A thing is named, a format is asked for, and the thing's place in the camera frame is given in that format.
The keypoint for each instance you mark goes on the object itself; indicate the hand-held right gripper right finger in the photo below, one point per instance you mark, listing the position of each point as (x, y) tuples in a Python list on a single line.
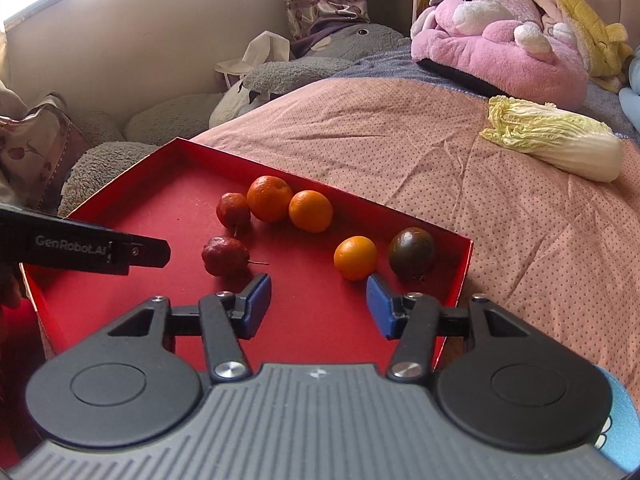
[(380, 310)]

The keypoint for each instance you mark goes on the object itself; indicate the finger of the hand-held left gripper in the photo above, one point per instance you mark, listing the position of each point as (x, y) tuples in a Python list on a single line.
[(145, 254)]

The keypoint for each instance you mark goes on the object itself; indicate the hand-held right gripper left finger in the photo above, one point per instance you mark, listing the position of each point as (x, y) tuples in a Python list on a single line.
[(257, 305)]

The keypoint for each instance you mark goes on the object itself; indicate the red tray box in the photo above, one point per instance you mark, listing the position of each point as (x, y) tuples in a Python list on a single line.
[(305, 320)]

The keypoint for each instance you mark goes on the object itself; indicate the small red apple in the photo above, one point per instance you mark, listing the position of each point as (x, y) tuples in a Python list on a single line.
[(233, 209), (224, 256)]

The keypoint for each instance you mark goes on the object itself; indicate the dark purple passion fruit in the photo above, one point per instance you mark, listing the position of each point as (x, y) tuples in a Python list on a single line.
[(411, 252)]

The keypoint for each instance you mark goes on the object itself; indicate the reddish orange tangerine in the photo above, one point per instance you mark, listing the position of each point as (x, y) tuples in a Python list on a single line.
[(270, 199)]

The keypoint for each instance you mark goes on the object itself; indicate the blue flower plate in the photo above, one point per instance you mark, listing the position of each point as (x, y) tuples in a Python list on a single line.
[(622, 410)]

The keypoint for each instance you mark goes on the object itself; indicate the grey plush cushion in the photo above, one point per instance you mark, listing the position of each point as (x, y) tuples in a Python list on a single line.
[(100, 170), (100, 127), (170, 120)]

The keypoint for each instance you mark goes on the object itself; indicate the pink and grey bed sheet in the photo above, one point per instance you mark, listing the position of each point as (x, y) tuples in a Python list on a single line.
[(400, 135)]

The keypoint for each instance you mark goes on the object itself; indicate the white tote bag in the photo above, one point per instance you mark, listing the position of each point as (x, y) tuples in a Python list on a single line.
[(265, 50)]

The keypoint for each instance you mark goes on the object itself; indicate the napa cabbage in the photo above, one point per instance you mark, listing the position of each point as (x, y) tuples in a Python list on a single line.
[(565, 145)]

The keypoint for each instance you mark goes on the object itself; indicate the grey plush toy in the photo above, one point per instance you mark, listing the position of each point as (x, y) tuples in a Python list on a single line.
[(350, 40)]

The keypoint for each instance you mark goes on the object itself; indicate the pink rabbit plush toy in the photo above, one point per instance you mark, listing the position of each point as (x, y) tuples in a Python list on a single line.
[(490, 55)]

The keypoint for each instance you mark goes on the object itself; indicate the light blue blanket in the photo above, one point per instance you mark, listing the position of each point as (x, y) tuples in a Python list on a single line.
[(634, 105)]

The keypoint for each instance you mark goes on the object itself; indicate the yellow plush blanket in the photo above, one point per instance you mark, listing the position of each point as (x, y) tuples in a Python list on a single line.
[(595, 40)]

